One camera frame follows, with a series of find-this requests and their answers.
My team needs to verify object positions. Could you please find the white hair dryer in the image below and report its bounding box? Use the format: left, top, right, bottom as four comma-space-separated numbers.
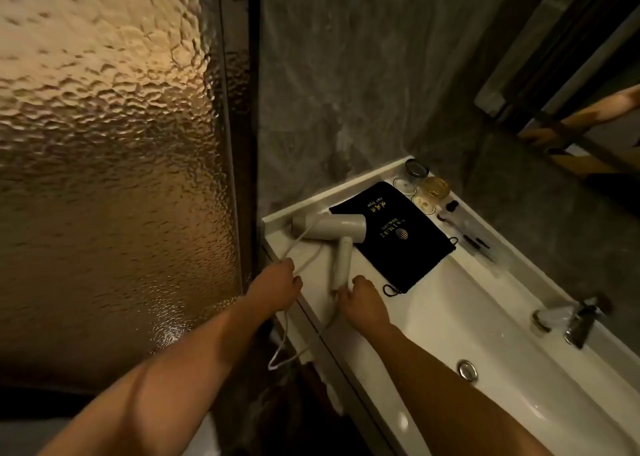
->
291, 212, 367, 294

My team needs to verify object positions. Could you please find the textured glass door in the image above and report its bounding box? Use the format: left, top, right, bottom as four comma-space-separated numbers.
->
0, 0, 251, 389

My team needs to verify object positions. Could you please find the person's right forearm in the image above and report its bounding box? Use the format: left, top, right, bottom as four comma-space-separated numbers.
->
357, 321, 552, 456

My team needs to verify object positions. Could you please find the person's right hand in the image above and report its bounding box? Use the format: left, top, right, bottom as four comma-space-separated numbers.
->
336, 275, 394, 339

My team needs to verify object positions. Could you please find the black drawstring bag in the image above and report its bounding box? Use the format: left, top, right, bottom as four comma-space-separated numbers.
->
329, 181, 459, 297

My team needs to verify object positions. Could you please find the dark door frame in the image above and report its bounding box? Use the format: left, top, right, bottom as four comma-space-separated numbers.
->
218, 0, 262, 291

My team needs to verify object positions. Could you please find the white hair dryer cable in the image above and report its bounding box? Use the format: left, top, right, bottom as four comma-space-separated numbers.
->
267, 218, 351, 371

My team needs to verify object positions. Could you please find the amber glass cup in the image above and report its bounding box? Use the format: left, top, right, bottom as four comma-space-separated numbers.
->
421, 177, 451, 199

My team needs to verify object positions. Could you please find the person's left hand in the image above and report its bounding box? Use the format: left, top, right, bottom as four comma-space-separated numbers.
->
248, 259, 304, 316

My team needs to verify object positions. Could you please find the person's left forearm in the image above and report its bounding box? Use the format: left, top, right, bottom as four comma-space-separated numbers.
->
37, 296, 279, 456

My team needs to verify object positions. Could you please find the clear toiletry packet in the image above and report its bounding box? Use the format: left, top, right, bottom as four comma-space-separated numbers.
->
436, 211, 482, 232
460, 233, 499, 262

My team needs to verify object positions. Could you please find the wall mirror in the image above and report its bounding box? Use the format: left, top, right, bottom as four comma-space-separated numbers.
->
474, 0, 640, 221

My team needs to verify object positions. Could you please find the chrome faucet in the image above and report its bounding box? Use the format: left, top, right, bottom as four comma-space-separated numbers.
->
531, 293, 614, 350

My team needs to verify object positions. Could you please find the white sink basin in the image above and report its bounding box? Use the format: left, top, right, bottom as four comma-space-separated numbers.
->
262, 157, 640, 456

